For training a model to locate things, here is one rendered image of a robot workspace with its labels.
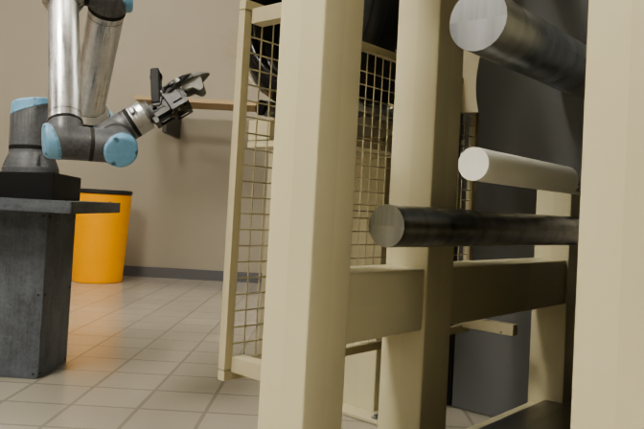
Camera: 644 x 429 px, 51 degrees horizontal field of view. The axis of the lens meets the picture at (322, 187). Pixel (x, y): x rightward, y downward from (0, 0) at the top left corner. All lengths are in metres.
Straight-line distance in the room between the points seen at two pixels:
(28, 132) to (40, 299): 0.57
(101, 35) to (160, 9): 3.49
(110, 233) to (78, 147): 3.23
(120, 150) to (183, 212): 3.68
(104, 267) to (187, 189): 0.94
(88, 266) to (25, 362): 2.59
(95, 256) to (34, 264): 2.58
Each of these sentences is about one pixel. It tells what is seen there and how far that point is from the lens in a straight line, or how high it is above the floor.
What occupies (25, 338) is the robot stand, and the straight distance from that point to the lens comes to 2.52.
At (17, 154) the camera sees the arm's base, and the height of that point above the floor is 0.75.
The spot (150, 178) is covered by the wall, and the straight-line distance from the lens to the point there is 5.56.
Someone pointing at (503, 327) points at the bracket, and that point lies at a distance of 1.88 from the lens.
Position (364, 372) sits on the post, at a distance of 2.17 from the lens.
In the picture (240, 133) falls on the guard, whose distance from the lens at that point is 1.25.
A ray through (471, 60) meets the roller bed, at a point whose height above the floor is 1.04.
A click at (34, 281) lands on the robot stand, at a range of 2.48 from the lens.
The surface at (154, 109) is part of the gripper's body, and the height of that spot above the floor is 0.88.
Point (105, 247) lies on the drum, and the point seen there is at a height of 0.26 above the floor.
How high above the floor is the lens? 0.62
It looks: 2 degrees up
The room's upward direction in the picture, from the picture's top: 3 degrees clockwise
